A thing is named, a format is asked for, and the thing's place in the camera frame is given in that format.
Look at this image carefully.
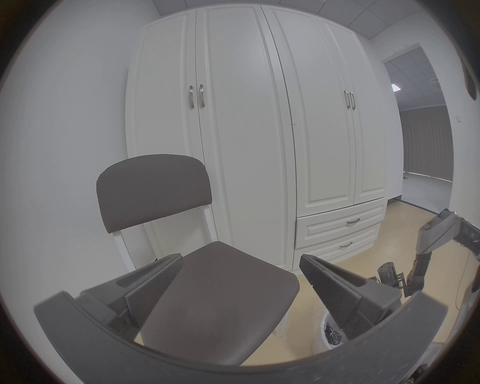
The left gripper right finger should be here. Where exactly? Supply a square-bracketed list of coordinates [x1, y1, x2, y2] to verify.
[299, 254, 404, 335]

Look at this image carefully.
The white trash bin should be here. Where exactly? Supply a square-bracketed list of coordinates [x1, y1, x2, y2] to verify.
[312, 310, 347, 357]

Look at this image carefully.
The black plastic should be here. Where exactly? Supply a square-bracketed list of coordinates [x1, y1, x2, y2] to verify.
[325, 322, 343, 346]

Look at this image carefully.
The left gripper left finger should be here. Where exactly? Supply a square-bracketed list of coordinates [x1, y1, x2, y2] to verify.
[80, 253, 184, 337]

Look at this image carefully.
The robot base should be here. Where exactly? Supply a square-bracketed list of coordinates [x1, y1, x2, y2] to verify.
[431, 262, 480, 347]

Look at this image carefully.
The white wardrobe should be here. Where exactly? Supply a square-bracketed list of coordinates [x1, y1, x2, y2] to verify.
[125, 4, 388, 276]

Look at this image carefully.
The grey padded white chair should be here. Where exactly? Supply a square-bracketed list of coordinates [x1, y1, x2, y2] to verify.
[96, 154, 301, 367]

